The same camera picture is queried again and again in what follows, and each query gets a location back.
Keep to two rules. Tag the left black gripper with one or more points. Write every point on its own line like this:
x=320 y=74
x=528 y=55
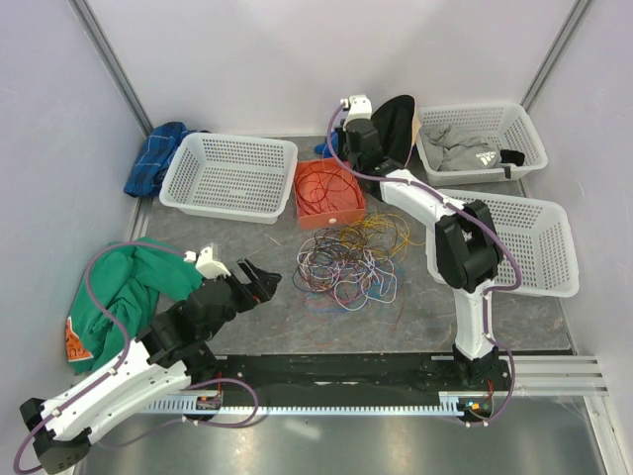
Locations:
x=259 y=290

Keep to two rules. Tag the grey adidas garment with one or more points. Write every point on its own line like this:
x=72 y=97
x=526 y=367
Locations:
x=450 y=149

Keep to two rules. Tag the black bucket hat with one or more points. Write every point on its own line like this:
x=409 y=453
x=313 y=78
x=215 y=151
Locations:
x=395 y=127

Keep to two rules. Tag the far right white basket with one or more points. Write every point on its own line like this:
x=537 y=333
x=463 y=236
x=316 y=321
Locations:
x=505 y=123

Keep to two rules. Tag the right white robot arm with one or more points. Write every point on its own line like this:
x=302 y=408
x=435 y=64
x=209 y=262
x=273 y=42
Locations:
x=468 y=250

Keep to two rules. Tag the orange square box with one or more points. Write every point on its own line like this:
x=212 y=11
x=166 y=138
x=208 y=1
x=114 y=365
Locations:
x=327 y=194

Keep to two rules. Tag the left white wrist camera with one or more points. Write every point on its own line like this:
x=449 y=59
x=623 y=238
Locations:
x=207 y=262

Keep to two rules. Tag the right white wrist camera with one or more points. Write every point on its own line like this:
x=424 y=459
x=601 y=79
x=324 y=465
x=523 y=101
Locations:
x=357 y=107

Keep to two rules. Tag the left white plastic basket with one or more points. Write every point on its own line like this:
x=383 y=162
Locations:
x=237 y=178

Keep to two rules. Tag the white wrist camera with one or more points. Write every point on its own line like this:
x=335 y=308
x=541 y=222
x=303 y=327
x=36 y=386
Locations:
x=357 y=107
x=207 y=262

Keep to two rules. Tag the slotted cable duct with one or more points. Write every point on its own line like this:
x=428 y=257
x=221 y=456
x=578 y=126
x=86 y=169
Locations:
x=322 y=400

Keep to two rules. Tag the blue plaid cloth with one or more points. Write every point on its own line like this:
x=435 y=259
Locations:
x=154 y=158

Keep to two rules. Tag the bright blue cloth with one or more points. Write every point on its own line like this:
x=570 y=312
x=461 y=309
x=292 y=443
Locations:
x=323 y=149

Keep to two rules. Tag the near right white basket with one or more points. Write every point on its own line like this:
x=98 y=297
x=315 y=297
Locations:
x=539 y=236

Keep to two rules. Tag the green shirt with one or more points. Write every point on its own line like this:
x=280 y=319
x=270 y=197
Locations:
x=128 y=282

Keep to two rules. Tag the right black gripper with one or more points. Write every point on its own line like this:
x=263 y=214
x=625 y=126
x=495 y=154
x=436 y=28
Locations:
x=340 y=137

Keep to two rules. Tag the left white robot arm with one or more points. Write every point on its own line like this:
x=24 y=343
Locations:
x=169 y=355

